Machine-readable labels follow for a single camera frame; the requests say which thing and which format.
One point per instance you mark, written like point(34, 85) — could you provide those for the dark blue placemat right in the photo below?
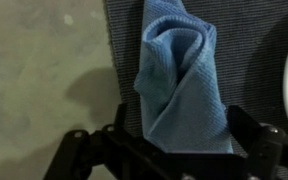
point(250, 54)

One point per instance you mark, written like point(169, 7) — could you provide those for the blue microfiber cloth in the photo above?
point(181, 108)

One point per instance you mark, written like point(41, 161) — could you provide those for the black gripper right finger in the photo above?
point(266, 145)

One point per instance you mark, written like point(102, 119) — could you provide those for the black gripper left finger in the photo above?
point(79, 152)

